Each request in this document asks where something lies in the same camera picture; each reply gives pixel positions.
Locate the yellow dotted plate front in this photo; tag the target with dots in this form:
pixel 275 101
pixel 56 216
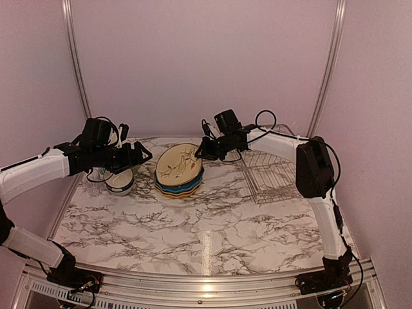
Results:
pixel 177 196

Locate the small white ribbed bowl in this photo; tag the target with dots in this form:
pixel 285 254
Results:
pixel 120 191

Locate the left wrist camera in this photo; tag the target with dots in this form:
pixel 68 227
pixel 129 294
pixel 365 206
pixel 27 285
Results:
pixel 123 130

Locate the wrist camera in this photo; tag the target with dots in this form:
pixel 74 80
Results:
pixel 123 130
pixel 207 129

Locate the front aluminium frame rail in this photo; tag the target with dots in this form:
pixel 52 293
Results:
pixel 127 289

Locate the yellow dotted plate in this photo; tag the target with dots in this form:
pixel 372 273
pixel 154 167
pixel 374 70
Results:
pixel 198 186
pixel 177 196

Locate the left aluminium frame post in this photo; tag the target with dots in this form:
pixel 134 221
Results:
pixel 75 59

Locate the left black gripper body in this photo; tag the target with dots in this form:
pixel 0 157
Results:
pixel 114 162

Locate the light green mug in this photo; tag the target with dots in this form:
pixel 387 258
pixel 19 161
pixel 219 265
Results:
pixel 135 169

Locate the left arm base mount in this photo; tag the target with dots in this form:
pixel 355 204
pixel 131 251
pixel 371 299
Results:
pixel 75 280

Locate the right aluminium frame post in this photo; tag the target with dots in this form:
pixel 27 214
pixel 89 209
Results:
pixel 331 62

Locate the cream painted small plate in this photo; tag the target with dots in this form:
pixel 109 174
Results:
pixel 178 165

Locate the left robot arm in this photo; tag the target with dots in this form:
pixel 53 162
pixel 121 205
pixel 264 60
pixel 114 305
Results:
pixel 100 145

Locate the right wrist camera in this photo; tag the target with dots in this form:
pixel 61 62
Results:
pixel 207 129

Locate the aluminium frame post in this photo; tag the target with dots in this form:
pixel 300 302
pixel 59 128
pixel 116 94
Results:
pixel 331 62
pixel 75 59

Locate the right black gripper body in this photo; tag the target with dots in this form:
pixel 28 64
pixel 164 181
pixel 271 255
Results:
pixel 220 148

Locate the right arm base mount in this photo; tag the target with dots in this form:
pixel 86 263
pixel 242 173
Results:
pixel 325 280

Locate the white saucer dark rim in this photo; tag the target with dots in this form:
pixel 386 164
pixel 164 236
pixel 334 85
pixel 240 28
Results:
pixel 119 180

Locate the blue dotted plate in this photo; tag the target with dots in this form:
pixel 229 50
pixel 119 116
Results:
pixel 179 188

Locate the metal wire dish rack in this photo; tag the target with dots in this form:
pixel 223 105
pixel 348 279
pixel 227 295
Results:
pixel 268 165

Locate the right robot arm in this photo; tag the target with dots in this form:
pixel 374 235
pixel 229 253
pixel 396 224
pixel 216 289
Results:
pixel 315 178

